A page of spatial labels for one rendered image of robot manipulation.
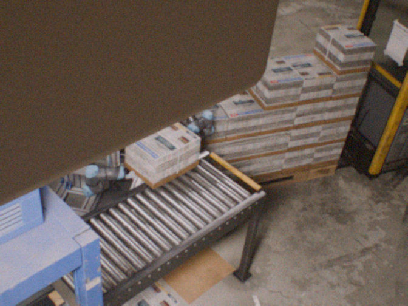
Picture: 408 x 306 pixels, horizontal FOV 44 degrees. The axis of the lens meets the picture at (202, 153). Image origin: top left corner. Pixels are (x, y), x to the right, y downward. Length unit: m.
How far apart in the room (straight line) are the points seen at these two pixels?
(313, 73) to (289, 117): 0.38
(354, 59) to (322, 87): 0.30
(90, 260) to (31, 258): 0.22
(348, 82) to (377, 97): 0.70
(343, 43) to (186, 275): 2.05
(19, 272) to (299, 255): 2.59
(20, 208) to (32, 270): 0.21
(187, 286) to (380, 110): 2.32
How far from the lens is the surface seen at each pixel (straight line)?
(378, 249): 4.26
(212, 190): 3.16
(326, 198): 4.51
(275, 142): 4.11
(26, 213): 1.85
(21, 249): 1.86
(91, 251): 1.89
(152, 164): 3.00
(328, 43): 4.12
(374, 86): 4.81
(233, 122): 3.79
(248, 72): 0.16
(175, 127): 3.23
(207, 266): 3.77
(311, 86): 3.96
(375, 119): 4.85
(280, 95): 3.85
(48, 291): 2.67
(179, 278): 3.69
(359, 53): 4.06
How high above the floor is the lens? 2.94
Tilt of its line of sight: 39 degrees down
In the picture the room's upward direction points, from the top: 7 degrees clockwise
